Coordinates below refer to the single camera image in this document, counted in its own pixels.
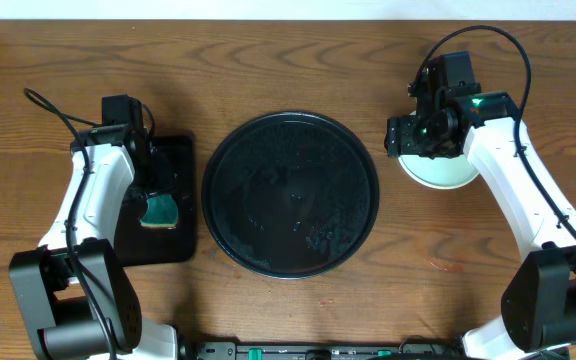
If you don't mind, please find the light green plate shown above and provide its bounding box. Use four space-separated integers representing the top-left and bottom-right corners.
398 154 479 190

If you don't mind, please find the green scrubbing sponge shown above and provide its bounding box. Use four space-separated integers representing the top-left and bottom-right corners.
140 194 179 229

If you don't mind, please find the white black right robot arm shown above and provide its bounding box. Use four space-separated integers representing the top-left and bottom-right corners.
385 92 576 359

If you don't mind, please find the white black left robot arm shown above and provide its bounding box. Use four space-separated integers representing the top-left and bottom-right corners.
9 125 179 359

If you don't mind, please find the black rectangular sponge tray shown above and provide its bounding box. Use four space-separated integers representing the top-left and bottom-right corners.
114 133 197 266

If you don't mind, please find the round black serving tray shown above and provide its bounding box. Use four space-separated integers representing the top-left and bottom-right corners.
201 111 379 279

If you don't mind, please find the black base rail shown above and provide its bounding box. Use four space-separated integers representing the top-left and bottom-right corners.
179 342 467 360

